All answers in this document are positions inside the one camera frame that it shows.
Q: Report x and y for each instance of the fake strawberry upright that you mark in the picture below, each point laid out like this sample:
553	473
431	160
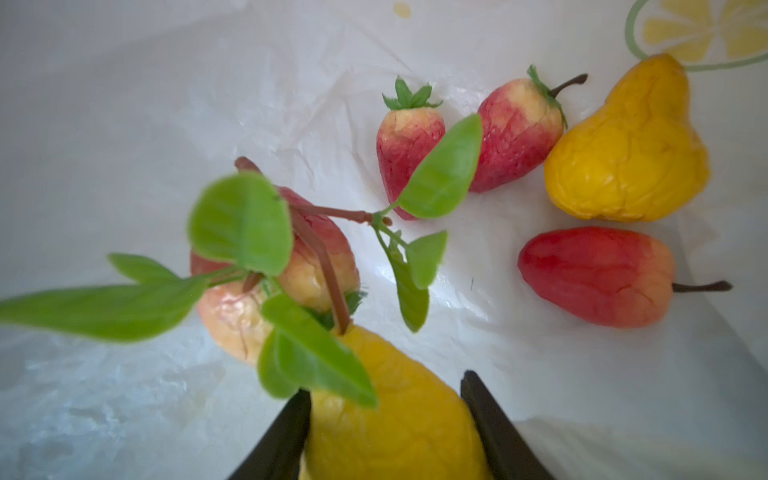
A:
407	134

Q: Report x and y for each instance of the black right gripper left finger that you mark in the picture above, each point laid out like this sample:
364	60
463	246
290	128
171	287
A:
278	453

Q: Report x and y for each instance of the yellow fake pear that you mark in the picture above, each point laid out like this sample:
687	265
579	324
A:
638	157

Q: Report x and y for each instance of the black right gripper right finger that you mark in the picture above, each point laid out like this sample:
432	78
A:
508	455

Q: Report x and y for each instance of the white printed plastic bag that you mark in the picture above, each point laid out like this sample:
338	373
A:
114	114

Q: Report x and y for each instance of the yellow fake lemon with leaves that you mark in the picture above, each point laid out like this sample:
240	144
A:
375	412

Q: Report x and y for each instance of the red fake pear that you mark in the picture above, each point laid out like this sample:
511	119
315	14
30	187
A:
606	276

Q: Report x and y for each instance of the fake strawberry with stem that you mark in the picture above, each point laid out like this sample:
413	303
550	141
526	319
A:
522	122

